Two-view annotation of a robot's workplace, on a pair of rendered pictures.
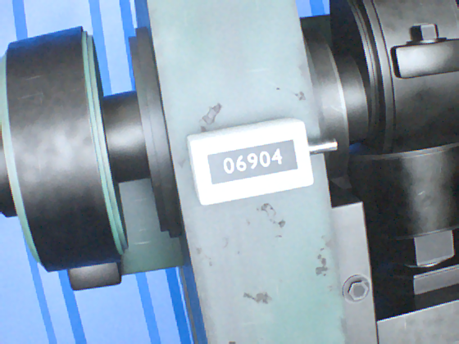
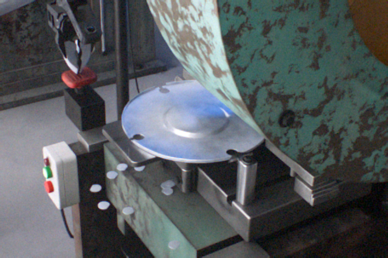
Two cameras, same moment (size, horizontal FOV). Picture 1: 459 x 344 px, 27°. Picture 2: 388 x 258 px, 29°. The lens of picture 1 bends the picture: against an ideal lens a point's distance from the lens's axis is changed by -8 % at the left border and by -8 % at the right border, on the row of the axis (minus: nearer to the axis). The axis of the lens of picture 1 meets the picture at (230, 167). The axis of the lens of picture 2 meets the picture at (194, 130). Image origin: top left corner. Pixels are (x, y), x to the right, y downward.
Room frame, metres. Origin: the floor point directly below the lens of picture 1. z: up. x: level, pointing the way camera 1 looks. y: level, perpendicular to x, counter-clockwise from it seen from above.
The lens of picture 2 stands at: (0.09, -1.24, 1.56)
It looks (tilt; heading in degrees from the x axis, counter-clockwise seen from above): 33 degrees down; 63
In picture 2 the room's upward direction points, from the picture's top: 2 degrees clockwise
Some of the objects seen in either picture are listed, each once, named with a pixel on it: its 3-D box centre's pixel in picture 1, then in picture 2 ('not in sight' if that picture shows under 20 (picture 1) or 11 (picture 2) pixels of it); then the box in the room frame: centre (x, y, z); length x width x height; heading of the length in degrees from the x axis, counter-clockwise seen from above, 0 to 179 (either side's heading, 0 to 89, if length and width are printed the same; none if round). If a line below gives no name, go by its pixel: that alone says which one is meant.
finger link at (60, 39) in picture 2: not in sight; (66, 38); (0.50, 0.16, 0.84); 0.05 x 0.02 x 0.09; 5
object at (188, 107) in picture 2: not in sight; (196, 118); (0.66, -0.16, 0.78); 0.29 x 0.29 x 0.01
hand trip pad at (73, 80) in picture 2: not in sight; (80, 88); (0.53, 0.16, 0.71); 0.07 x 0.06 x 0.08; 5
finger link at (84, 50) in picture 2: not in sight; (80, 49); (0.54, 0.19, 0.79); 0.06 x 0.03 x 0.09; 95
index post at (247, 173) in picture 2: not in sight; (246, 178); (0.67, -0.33, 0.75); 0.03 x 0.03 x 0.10; 5
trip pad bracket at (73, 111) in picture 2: not in sight; (86, 126); (0.53, 0.14, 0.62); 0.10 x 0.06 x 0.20; 95
